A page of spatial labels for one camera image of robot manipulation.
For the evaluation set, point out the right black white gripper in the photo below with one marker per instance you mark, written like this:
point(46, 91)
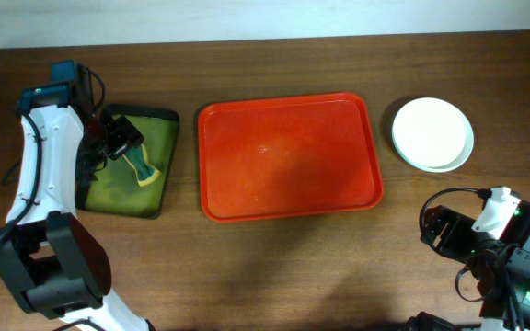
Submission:
point(450, 222)

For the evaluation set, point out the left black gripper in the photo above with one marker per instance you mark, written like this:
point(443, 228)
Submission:
point(120, 138)

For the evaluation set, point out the yellow green sponge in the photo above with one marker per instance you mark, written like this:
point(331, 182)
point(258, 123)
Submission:
point(138, 159)

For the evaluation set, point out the light blue top plate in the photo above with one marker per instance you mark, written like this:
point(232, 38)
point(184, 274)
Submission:
point(465, 156)

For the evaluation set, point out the white plate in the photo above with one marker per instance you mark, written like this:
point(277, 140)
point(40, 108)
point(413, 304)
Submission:
point(428, 131)

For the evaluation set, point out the red plastic tray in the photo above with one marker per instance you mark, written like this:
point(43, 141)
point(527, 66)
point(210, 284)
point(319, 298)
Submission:
point(287, 156)

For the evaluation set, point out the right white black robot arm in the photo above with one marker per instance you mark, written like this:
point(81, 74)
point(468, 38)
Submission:
point(504, 293)

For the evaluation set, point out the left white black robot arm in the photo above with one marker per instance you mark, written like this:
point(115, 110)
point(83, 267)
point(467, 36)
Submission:
point(50, 263)

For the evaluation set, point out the black tray with green liquid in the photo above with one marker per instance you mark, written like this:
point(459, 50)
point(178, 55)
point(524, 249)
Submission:
point(116, 190)

